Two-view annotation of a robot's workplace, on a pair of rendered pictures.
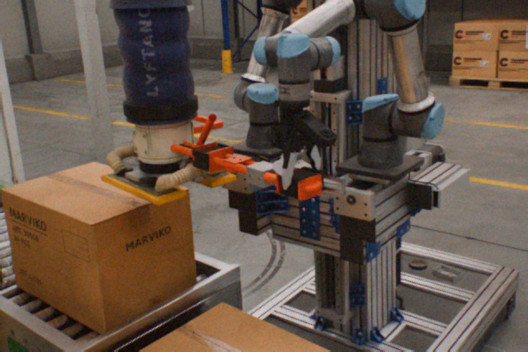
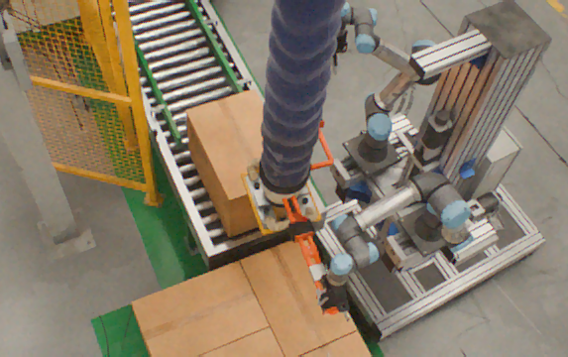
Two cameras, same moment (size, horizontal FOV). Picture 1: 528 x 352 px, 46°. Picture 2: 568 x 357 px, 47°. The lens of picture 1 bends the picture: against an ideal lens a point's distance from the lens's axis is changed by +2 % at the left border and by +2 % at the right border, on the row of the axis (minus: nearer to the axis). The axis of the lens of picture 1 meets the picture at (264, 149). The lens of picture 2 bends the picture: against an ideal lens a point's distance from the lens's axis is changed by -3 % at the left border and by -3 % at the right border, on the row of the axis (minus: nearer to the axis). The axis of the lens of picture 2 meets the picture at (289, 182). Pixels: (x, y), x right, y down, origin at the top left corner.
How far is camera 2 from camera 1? 2.12 m
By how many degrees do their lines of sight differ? 43
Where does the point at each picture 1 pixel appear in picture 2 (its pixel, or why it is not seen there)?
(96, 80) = not seen: outside the picture
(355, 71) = (447, 158)
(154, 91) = (277, 180)
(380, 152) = (426, 232)
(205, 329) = (286, 257)
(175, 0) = (301, 149)
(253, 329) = not seen: hidden behind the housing
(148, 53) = (277, 166)
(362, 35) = (458, 147)
